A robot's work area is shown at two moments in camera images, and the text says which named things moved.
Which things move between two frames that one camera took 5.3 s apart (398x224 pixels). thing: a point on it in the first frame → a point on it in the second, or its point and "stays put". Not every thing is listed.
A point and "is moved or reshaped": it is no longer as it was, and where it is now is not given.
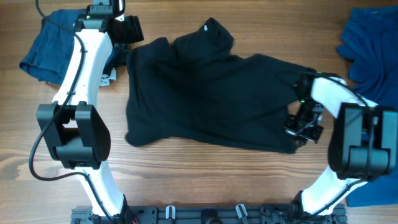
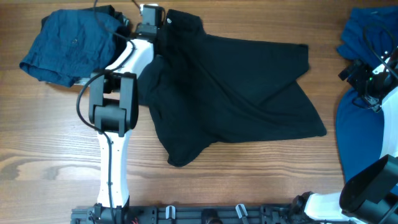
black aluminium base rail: [209, 214] stays put
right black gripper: [291, 130] → [356, 79]
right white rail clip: [239, 211] stays put
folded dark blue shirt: [48, 58] stays put
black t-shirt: [194, 89] is moved or reshaped
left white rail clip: [173, 211] stays put
